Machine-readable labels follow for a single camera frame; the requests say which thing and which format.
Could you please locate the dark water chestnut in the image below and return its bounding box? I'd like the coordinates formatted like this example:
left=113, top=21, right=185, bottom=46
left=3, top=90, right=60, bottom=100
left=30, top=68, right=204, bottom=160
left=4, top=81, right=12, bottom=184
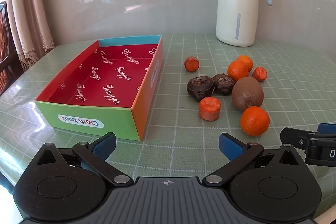
left=212, top=73, right=235, bottom=96
left=187, top=76, right=216, bottom=102

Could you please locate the large carrot piece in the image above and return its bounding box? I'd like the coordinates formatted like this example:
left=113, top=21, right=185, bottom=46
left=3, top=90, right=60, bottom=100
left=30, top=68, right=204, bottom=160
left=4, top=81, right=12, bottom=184
left=199, top=97, right=221, bottom=122

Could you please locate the brown kiwi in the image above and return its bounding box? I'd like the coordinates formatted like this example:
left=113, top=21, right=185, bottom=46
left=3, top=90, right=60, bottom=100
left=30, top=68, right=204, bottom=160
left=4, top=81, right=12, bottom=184
left=231, top=76, right=264, bottom=111

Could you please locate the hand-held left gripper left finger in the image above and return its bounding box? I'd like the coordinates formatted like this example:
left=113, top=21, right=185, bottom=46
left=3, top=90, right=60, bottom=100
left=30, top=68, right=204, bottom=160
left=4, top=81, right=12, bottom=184
left=34, top=132, right=134, bottom=187

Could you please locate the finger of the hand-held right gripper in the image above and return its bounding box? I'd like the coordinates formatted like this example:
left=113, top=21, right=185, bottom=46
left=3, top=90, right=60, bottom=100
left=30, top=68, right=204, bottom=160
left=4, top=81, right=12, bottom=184
left=308, top=123, right=336, bottom=139
left=280, top=128, right=310, bottom=153

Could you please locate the beige lace curtain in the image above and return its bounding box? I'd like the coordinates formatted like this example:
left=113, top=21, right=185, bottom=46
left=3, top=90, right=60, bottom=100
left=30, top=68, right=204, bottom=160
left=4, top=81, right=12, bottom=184
left=5, top=0, right=55, bottom=72

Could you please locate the small carrot piece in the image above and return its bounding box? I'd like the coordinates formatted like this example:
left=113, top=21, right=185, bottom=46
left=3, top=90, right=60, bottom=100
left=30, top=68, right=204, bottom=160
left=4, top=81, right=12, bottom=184
left=184, top=56, right=200, bottom=72
left=251, top=67, right=268, bottom=82

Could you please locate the tangerine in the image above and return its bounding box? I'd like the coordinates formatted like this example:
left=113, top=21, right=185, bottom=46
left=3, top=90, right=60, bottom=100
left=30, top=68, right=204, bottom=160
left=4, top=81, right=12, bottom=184
left=240, top=106, right=270, bottom=137
left=236, top=55, right=253, bottom=72
left=227, top=61, right=249, bottom=82

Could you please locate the colourful cardboard box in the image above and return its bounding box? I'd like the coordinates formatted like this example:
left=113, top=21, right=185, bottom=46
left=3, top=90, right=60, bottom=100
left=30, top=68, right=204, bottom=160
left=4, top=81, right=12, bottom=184
left=35, top=35, right=164, bottom=141

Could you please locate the white thermos jug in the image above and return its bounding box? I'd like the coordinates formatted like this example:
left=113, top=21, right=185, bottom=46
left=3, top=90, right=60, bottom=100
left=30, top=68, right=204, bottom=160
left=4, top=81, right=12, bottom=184
left=216, top=0, right=273, bottom=47

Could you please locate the wooden chair with orange cushion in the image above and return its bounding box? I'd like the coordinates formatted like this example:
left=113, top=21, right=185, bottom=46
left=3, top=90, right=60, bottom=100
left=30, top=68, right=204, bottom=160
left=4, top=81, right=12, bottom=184
left=0, top=1, right=24, bottom=96

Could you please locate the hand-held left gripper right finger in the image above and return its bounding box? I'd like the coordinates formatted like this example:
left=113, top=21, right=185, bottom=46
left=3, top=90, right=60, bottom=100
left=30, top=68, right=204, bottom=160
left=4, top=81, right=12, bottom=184
left=203, top=133, right=302, bottom=186

